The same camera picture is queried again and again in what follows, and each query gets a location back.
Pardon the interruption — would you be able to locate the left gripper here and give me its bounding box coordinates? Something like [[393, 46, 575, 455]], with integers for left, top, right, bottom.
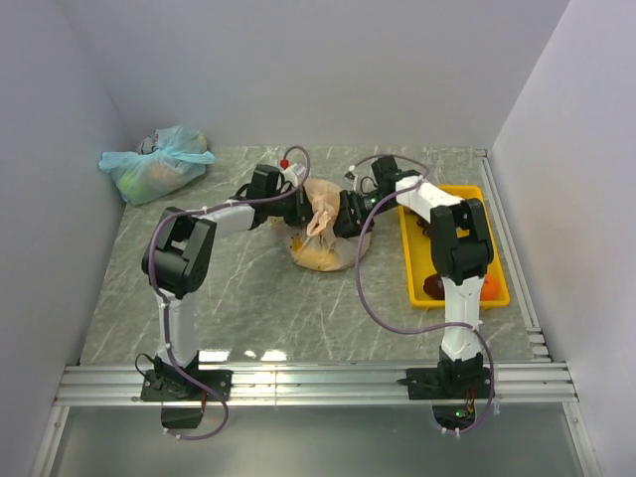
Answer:
[[267, 185, 325, 227]]

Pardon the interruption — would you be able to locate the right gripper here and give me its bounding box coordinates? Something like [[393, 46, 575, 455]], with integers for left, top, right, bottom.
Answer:
[[331, 190, 398, 241]]

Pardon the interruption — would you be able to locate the orange translucent plastic bag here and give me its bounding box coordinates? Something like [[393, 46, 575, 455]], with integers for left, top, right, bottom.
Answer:
[[270, 178, 372, 272]]

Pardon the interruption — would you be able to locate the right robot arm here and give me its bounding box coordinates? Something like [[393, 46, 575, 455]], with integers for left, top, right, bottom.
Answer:
[[334, 154, 494, 398]]

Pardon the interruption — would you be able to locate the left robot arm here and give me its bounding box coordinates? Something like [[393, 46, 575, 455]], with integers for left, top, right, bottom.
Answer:
[[142, 163, 312, 399]]

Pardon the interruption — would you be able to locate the blue tied plastic bag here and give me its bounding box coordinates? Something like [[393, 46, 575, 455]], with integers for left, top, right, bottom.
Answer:
[[98, 125, 216, 206]]

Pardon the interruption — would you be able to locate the orange fake fruit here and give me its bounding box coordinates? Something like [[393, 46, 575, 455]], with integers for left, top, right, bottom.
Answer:
[[480, 273, 499, 301]]

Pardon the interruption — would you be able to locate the yellow plastic tray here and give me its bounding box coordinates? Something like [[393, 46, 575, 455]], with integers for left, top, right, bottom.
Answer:
[[397, 179, 511, 309]]

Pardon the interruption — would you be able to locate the dark red mangosteen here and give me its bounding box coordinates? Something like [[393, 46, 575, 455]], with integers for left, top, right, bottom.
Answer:
[[422, 273, 445, 300]]

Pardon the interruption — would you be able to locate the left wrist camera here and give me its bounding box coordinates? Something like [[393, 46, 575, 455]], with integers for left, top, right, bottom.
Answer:
[[279, 159, 306, 187]]

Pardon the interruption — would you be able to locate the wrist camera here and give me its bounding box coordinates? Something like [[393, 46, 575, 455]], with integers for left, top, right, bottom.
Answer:
[[279, 159, 306, 187], [345, 164, 367, 194]]

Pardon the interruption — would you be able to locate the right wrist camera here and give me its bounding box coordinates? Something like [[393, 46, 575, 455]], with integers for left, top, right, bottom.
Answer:
[[345, 164, 367, 194]]

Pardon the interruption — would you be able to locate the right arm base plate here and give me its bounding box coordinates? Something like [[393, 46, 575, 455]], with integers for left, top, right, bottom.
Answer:
[[397, 368, 491, 400]]

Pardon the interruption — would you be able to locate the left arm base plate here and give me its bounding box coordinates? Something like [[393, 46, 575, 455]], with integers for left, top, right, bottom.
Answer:
[[139, 370, 233, 402]]

